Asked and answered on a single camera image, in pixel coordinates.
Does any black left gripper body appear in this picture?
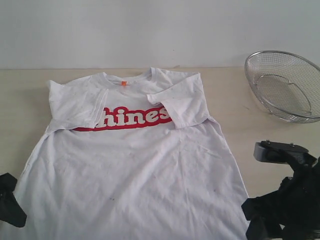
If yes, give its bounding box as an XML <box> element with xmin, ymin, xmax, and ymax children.
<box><xmin>0</xmin><ymin>172</ymin><xmax>18</xmax><ymax>197</ymax></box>

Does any metal wire mesh basket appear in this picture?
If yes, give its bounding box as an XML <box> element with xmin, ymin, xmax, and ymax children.
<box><xmin>244</xmin><ymin>50</ymin><xmax>320</xmax><ymax>124</ymax></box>

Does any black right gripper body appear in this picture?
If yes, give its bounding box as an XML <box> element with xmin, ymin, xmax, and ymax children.
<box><xmin>241</xmin><ymin>160</ymin><xmax>320</xmax><ymax>240</ymax></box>

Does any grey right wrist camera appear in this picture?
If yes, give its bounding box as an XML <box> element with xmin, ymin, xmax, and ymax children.
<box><xmin>253</xmin><ymin>140</ymin><xmax>317</xmax><ymax>165</ymax></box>

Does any white t-shirt red logo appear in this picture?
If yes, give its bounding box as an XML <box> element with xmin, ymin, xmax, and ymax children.
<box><xmin>0</xmin><ymin>67</ymin><xmax>248</xmax><ymax>240</ymax></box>

